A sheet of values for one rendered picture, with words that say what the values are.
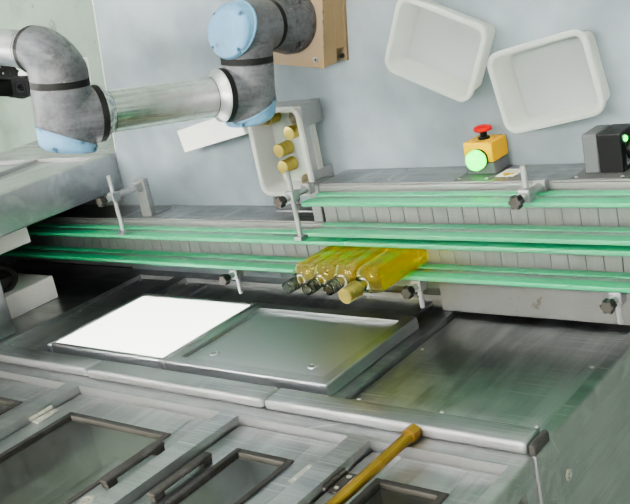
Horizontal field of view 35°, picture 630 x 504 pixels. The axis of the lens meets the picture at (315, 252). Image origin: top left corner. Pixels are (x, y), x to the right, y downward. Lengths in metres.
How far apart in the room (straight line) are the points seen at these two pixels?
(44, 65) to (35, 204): 0.93
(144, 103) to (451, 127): 0.69
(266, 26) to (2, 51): 0.54
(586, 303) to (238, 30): 0.92
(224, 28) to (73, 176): 0.94
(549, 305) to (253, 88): 0.78
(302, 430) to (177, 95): 0.74
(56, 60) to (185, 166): 0.93
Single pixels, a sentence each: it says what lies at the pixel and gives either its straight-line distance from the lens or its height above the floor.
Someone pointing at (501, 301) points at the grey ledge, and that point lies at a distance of 2.18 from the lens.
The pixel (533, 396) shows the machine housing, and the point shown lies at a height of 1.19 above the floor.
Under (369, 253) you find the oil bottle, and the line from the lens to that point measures 2.17.
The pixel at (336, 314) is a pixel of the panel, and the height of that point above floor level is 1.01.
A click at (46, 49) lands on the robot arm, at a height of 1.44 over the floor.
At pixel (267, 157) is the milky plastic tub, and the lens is 2.53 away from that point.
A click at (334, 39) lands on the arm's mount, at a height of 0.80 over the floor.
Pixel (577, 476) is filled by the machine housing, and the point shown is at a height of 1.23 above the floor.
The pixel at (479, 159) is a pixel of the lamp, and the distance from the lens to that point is 2.12.
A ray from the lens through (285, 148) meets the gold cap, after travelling 2.48.
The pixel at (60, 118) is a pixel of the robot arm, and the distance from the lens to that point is 1.99.
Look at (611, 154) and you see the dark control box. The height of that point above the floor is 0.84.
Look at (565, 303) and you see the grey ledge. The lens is 2.11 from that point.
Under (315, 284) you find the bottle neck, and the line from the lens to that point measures 2.12.
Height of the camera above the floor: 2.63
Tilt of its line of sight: 46 degrees down
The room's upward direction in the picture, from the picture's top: 120 degrees counter-clockwise
